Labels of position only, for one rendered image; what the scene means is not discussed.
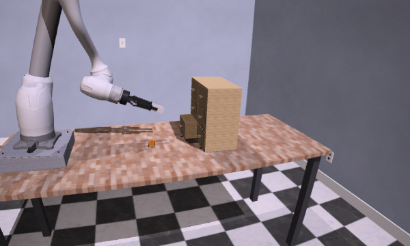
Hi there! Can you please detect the light wooden chest of drawers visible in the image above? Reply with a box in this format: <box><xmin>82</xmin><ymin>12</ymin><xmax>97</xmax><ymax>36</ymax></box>
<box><xmin>192</xmin><ymin>77</ymin><xmax>243</xmax><ymax>152</ymax></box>

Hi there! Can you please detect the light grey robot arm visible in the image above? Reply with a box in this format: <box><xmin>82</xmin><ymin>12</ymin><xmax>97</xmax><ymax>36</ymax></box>
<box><xmin>13</xmin><ymin>0</ymin><xmax>123</xmax><ymax>152</ymax></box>

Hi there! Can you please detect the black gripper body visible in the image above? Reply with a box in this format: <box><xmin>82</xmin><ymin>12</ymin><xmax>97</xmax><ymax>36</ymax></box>
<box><xmin>119</xmin><ymin>90</ymin><xmax>138</xmax><ymax>105</ymax></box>

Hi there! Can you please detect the brown wooden drawer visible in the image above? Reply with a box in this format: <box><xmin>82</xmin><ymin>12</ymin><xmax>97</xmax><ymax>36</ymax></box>
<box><xmin>191</xmin><ymin>79</ymin><xmax>199</xmax><ymax>101</ymax></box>
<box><xmin>191</xmin><ymin>97</ymin><xmax>198</xmax><ymax>119</ymax></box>
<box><xmin>197</xmin><ymin>105</ymin><xmax>206</xmax><ymax>131</ymax></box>
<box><xmin>197</xmin><ymin>123</ymin><xmax>206</xmax><ymax>150</ymax></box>
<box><xmin>198</xmin><ymin>85</ymin><xmax>208</xmax><ymax>110</ymax></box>
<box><xmin>179</xmin><ymin>114</ymin><xmax>197</xmax><ymax>139</ymax></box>

